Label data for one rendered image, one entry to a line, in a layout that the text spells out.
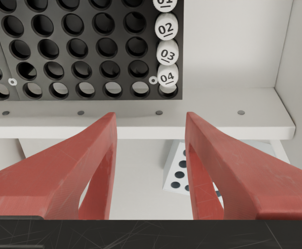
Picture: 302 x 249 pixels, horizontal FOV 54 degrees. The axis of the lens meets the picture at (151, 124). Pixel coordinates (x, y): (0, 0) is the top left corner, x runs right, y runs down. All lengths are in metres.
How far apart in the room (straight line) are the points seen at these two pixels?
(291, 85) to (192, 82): 0.08
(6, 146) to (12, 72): 0.26
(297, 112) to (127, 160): 0.26
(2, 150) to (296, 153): 0.36
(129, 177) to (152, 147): 0.07
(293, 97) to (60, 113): 0.18
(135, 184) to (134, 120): 0.24
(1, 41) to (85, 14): 0.06
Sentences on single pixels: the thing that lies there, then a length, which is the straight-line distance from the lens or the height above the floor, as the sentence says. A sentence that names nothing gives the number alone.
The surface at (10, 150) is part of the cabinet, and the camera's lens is 0.47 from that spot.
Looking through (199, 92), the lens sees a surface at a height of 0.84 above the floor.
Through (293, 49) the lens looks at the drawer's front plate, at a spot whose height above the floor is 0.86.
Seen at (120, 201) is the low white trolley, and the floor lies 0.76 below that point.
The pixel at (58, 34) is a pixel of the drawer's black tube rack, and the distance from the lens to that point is 0.19.
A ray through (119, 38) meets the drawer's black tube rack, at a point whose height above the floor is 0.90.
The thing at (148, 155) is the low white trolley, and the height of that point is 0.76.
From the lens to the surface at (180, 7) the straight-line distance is 0.18.
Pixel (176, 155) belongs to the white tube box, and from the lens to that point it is 0.36.
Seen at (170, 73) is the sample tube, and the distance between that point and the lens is 0.18.
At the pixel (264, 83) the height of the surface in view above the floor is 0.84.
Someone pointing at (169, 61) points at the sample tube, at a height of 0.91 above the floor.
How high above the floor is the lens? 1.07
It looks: 54 degrees down
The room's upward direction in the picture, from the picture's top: 173 degrees counter-clockwise
